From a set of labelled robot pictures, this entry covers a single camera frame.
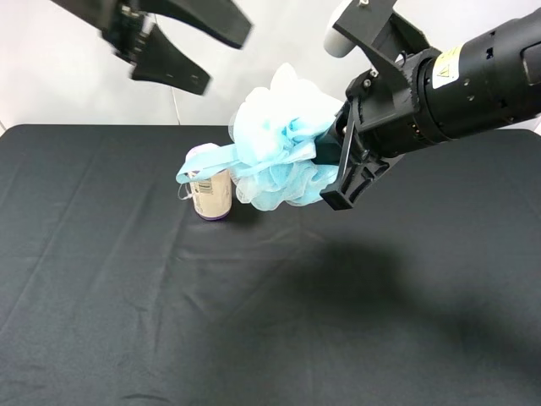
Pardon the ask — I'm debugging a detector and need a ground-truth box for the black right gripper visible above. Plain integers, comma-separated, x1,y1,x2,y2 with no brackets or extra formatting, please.
312,47,448,210

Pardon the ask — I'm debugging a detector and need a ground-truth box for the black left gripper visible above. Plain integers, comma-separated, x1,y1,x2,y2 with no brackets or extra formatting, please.
52,0,252,96

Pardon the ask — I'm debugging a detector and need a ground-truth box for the blue white mesh bath loofah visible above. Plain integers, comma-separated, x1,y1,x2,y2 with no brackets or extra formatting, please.
176,63,342,211

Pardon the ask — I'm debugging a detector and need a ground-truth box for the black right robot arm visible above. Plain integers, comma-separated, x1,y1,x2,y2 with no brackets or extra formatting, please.
314,1,540,210

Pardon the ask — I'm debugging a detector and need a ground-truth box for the beige ribbed bottle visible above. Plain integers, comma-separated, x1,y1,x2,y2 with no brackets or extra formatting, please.
189,169,232,221

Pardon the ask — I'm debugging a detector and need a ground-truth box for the black table cloth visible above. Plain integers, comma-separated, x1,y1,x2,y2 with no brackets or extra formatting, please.
1,125,540,405

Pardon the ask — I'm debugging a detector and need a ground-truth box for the white hanging cable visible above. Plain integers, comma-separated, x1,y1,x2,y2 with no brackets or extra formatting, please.
152,12,183,126

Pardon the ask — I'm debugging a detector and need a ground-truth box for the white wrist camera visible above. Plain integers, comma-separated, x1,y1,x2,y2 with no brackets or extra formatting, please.
322,0,358,58

